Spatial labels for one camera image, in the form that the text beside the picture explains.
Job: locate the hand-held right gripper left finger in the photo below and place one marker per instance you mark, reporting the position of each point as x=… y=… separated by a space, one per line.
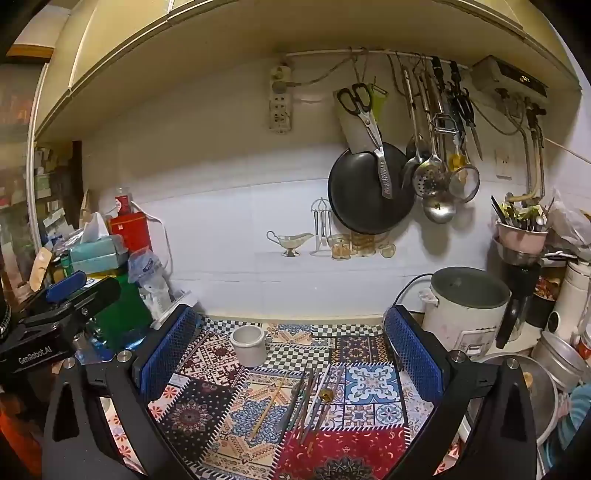
x=168 y=350

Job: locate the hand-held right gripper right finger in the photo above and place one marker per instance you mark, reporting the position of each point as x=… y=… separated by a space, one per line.
x=415 y=350

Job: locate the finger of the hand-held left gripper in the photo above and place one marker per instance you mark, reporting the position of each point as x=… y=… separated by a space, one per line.
x=64 y=285
x=101 y=290

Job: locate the white ceramic cup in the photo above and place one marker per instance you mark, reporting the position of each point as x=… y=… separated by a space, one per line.
x=248 y=345

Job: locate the thin black chopstick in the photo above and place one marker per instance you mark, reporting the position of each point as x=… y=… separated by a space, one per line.
x=315 y=397

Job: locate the brown wooden chopstick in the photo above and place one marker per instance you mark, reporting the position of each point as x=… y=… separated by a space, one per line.
x=304 y=401

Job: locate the thick black chopstick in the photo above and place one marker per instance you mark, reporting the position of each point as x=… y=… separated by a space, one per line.
x=292 y=406

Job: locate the person's left forearm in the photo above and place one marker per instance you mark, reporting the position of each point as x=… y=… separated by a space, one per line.
x=14 y=429

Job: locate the green box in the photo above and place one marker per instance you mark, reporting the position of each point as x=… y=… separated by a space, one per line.
x=127 y=314

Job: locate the teal tissue box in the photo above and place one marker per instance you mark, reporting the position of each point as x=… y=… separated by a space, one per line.
x=97 y=253

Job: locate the white flat box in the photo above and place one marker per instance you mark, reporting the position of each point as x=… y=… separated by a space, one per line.
x=174 y=305

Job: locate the clear plastic bag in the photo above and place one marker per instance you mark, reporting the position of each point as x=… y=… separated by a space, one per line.
x=147 y=279

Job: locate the white rice cooker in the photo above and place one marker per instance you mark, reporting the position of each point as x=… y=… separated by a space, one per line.
x=461 y=309

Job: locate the red box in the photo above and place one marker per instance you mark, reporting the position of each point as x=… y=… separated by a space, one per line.
x=131 y=233

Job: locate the gold spoon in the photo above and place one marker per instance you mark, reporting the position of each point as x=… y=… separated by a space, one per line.
x=327 y=395

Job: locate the cluttered shelf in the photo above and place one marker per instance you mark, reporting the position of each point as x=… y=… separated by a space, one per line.
x=46 y=184

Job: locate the patterned patchwork mat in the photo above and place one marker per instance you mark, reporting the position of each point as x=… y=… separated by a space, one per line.
x=258 y=415

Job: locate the light wooden chopstick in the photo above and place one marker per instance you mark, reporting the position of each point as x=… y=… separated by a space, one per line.
x=268 y=408

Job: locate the black jug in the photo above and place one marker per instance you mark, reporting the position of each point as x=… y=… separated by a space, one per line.
x=519 y=286

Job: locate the steel pot with lid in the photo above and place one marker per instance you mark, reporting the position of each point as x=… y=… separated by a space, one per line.
x=535 y=387

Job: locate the steel ladle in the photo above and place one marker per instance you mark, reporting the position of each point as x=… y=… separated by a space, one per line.
x=438 y=210

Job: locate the aluminium pot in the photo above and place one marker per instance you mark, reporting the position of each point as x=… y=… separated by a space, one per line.
x=558 y=359

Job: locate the pink utensil holder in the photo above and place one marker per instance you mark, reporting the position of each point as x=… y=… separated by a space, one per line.
x=521 y=236

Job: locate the black frying pan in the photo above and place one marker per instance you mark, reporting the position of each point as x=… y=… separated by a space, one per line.
x=360 y=198

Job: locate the white thermos jug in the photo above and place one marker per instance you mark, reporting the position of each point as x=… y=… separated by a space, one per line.
x=570 y=295

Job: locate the bunch of cutlery in holder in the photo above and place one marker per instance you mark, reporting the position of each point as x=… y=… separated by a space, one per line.
x=517 y=213

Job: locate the steel slotted spoon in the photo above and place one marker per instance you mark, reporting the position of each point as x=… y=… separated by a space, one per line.
x=431 y=177

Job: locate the mesh strainer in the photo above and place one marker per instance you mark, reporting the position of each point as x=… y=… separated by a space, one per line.
x=464 y=182

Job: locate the steel serving spoon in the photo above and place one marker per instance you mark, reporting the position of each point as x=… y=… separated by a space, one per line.
x=413 y=161

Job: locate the grey plastic bag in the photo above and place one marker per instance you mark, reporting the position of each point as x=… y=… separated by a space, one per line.
x=570 y=226

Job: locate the steel peeler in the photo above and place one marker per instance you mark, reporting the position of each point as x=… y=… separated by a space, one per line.
x=444 y=123

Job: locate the yellow-green hanging tool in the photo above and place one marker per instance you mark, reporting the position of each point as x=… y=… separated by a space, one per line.
x=379 y=99

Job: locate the white power strip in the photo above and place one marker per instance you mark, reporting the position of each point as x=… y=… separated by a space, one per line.
x=280 y=99

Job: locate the cream overhead cabinet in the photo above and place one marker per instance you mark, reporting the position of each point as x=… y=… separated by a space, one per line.
x=231 y=32

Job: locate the wall socket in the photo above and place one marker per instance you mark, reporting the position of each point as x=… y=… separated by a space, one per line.
x=503 y=164

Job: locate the grey wall appliance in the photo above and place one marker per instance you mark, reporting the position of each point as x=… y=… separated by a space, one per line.
x=508 y=76

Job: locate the white hanging rail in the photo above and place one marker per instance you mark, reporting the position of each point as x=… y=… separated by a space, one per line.
x=323 y=55

